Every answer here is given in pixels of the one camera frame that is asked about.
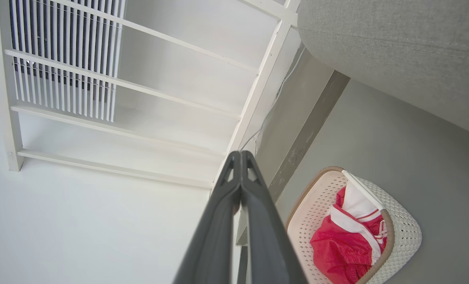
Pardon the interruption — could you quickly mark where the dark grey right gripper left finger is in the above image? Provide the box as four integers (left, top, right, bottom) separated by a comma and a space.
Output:
173, 151, 243, 284

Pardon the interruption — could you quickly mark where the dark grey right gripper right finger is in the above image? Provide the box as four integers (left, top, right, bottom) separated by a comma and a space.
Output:
241, 150, 308, 284

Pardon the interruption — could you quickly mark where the white perforated laundry basket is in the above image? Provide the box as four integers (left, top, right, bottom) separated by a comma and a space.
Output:
286, 166, 422, 284

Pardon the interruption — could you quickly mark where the red and white garment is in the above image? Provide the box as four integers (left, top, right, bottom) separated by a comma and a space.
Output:
310, 182, 388, 284

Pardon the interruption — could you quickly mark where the white wooden railing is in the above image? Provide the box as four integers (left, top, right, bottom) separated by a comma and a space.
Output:
0, 0, 302, 190

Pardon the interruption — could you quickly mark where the grey fabric sofa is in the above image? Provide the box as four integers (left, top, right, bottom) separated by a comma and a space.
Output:
297, 0, 469, 140

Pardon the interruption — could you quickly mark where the thin light grey cable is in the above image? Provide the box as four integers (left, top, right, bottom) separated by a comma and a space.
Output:
240, 45, 306, 152

